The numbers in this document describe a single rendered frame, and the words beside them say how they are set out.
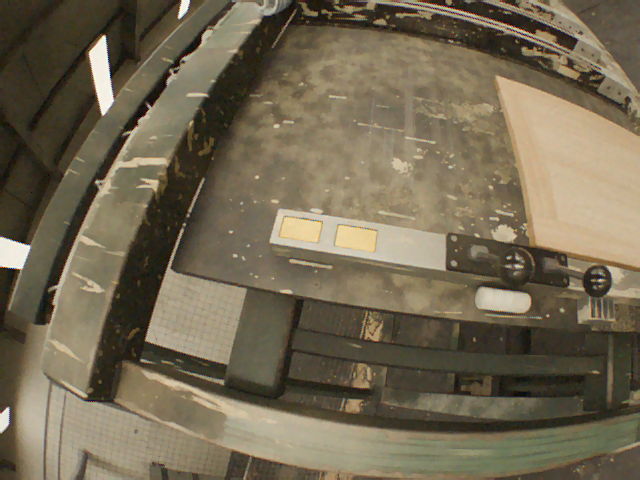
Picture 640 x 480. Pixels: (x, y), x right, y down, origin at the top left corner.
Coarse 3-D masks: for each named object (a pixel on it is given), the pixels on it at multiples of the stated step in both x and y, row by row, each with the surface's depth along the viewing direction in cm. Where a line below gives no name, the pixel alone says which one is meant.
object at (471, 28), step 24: (312, 0) 65; (336, 0) 64; (360, 0) 63; (384, 0) 64; (408, 0) 63; (384, 24) 68; (408, 24) 66; (432, 24) 64; (456, 24) 62; (480, 24) 60; (504, 24) 61; (504, 48) 63; (528, 48) 60; (552, 48) 57; (600, 72) 55; (624, 96) 57
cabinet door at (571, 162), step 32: (512, 96) 53; (544, 96) 54; (512, 128) 49; (544, 128) 50; (576, 128) 51; (608, 128) 51; (544, 160) 46; (576, 160) 46; (608, 160) 47; (544, 192) 43; (576, 192) 43; (608, 192) 43; (544, 224) 40; (576, 224) 40; (608, 224) 40; (576, 256) 39; (608, 256) 37
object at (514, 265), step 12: (468, 252) 35; (480, 252) 33; (504, 252) 25; (516, 252) 24; (504, 264) 24; (516, 264) 24; (528, 264) 23; (504, 276) 25; (516, 276) 24; (528, 276) 23
